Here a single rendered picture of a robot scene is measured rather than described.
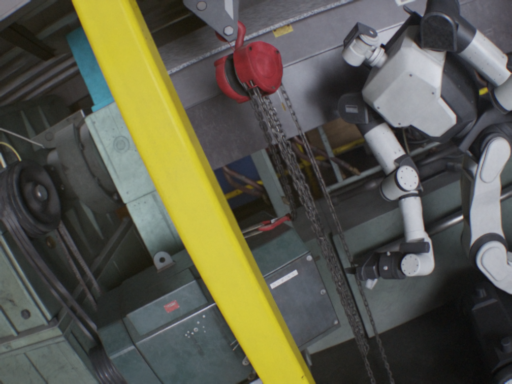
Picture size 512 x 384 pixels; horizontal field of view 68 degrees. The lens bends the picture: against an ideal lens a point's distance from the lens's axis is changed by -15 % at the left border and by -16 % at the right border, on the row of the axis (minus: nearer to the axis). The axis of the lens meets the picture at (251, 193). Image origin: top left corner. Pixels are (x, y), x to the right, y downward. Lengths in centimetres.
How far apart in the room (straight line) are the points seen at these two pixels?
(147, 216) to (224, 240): 112
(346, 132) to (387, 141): 334
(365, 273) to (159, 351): 69
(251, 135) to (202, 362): 89
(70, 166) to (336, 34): 121
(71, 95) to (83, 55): 162
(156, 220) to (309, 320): 83
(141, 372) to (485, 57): 136
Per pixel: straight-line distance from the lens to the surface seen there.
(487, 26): 205
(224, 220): 86
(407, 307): 215
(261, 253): 141
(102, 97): 191
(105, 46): 84
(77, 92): 352
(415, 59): 117
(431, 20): 113
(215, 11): 125
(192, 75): 178
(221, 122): 177
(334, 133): 468
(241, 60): 120
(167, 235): 197
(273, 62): 126
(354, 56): 125
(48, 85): 309
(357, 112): 137
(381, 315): 212
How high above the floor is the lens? 138
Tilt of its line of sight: 16 degrees down
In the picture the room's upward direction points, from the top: 24 degrees counter-clockwise
